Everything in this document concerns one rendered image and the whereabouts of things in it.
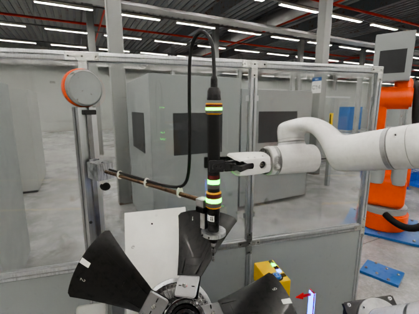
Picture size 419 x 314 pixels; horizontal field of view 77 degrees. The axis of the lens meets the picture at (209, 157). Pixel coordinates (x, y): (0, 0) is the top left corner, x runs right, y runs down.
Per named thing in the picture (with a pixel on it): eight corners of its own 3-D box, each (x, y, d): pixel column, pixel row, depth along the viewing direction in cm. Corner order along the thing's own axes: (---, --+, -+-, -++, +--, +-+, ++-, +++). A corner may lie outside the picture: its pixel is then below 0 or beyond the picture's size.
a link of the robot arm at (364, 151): (378, 93, 54) (269, 123, 79) (387, 170, 53) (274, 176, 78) (397, 97, 59) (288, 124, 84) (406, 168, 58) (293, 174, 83)
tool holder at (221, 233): (191, 232, 76) (190, 200, 74) (206, 224, 81) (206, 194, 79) (215, 242, 70) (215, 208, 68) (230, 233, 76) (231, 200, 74)
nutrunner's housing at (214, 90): (203, 242, 75) (202, 75, 67) (212, 237, 78) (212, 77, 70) (214, 247, 73) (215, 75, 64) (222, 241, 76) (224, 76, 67)
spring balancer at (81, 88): (60, 107, 110) (68, 107, 106) (56, 67, 107) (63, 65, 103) (97, 107, 122) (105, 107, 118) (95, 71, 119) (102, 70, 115)
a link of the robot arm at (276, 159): (282, 178, 73) (272, 179, 72) (267, 171, 81) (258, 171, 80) (283, 148, 71) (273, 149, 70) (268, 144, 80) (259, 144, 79)
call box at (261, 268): (253, 281, 128) (254, 261, 126) (272, 278, 130) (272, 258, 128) (269, 305, 112) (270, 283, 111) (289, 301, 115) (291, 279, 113)
